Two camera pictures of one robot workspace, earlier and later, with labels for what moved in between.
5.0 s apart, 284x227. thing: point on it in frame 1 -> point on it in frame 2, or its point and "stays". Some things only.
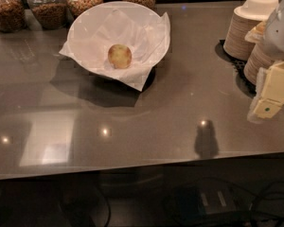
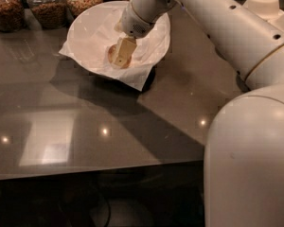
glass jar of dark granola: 49,3 stays
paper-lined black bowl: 142,28 stays
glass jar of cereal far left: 7,8 stays
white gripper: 280,35 -> 132,22
